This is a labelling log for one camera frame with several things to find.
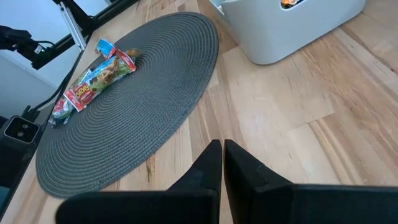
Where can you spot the black table-level camera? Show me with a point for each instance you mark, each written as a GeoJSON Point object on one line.
{"type": "Point", "coordinates": [21, 129]}

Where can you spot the orange green granola bar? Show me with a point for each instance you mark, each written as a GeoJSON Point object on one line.
{"type": "Point", "coordinates": [289, 3]}

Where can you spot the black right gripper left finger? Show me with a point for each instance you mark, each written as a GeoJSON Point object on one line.
{"type": "Point", "coordinates": [202, 186]}

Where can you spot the silver metal bracket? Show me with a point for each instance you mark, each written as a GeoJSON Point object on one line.
{"type": "Point", "coordinates": [74, 29]}

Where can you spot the grey plastic bin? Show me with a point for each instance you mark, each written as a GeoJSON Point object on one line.
{"type": "Point", "coordinates": [280, 34]}

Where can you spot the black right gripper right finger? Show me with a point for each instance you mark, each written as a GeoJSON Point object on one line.
{"type": "Point", "coordinates": [248, 193]}

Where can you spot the red green Chewy granola bar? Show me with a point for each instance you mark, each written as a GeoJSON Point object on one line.
{"type": "Point", "coordinates": [99, 79]}

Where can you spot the multicoloured granola bar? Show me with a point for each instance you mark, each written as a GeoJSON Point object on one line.
{"type": "Point", "coordinates": [105, 48]}

